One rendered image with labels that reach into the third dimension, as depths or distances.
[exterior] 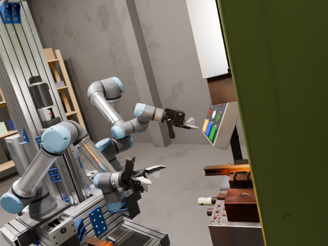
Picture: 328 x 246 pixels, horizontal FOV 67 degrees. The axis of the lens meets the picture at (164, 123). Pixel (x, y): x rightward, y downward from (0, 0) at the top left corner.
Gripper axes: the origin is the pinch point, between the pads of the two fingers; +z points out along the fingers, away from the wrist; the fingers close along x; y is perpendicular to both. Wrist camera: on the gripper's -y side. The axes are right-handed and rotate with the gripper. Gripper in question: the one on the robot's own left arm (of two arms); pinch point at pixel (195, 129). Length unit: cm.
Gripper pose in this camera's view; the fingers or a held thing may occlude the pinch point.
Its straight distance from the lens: 140.2
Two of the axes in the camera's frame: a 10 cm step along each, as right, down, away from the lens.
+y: 2.7, -9.4, -1.9
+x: -0.4, -2.1, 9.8
